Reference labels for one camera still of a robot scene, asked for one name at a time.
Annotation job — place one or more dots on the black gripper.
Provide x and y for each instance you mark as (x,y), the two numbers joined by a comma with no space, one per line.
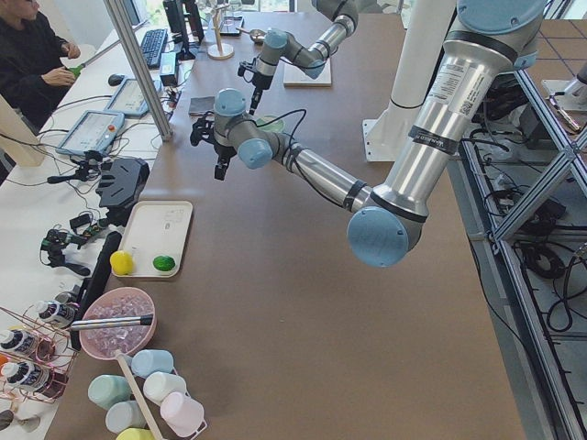
(224,151)
(260,82)

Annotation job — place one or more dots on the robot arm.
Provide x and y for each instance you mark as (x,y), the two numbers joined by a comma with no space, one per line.
(280,45)
(485,40)

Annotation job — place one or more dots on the light green bowl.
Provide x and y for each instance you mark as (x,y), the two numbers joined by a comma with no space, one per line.
(270,123)

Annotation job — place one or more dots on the pink bowl of ice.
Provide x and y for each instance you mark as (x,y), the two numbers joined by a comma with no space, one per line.
(102,344)

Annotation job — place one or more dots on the steel scoop in bowl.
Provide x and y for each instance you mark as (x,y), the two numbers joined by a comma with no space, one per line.
(124,321)

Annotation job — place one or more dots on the bamboo cutting board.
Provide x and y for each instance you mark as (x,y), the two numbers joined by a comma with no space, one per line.
(296,77)

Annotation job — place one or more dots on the grey folded cloth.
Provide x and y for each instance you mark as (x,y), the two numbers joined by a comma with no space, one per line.
(200,106)

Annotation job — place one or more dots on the wooden mug tree stand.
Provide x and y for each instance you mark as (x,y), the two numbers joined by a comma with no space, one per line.
(219,50)

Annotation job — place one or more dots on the steel scoop on table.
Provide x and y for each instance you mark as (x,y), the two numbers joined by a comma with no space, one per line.
(257,36)

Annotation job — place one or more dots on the black framed tray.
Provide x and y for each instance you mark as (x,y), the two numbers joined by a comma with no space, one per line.
(230,26)

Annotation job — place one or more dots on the cream serving tray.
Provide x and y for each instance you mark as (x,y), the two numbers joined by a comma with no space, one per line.
(156,228)

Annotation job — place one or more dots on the computer monitor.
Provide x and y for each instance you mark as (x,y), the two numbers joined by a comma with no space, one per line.
(184,20)

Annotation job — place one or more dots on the green lime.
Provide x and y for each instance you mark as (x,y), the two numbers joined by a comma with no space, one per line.
(164,263)

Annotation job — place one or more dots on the black keyboard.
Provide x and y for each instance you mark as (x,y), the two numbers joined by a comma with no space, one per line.
(152,46)

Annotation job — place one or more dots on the teach pendant tablet far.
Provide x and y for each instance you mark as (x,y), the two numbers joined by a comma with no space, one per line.
(128,99)

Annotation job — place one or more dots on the teach pendant tablet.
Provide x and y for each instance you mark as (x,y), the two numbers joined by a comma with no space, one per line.
(128,99)
(95,131)

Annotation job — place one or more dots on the teach pendant tablet near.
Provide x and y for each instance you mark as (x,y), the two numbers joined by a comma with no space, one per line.
(95,131)

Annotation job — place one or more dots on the yellow lemon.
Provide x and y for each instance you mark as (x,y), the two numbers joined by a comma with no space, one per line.
(121,262)

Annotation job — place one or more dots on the computer mouse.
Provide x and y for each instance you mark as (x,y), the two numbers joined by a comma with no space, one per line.
(115,79)

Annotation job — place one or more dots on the blue pastel cup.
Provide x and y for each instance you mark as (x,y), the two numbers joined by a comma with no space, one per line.
(148,361)

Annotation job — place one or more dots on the person in black jacket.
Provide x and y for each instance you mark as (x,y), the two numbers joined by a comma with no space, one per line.
(33,78)

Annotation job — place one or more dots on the white pastel cup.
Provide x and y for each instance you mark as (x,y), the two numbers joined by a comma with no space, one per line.
(158,385)

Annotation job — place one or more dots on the pink pastel cup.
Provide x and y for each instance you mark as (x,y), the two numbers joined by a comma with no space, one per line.
(184,415)

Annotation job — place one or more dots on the green pastel cup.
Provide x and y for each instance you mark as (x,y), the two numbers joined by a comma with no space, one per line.
(107,390)

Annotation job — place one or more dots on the pale blue cup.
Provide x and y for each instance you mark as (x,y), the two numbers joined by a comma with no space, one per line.
(124,415)

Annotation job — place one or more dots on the yellow pastel cup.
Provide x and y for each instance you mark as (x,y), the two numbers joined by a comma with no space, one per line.
(133,433)

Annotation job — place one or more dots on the aluminium frame post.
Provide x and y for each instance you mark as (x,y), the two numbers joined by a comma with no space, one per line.
(121,21)

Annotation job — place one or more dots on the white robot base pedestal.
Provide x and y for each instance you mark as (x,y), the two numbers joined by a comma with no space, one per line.
(429,24)

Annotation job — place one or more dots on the copper wire bottle rack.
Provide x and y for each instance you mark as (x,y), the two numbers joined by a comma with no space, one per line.
(36,357)

